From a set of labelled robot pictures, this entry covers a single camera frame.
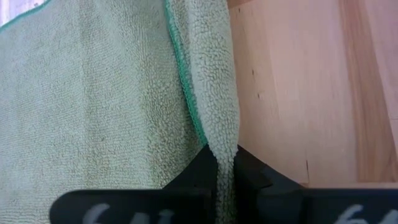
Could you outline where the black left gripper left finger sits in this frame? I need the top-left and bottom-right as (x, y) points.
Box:
(49, 144), (218, 224)

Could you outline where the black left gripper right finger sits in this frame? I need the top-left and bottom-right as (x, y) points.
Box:
(233, 144), (398, 224)

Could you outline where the sage green microfiber towel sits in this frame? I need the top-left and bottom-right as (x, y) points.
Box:
(0, 0), (241, 224)

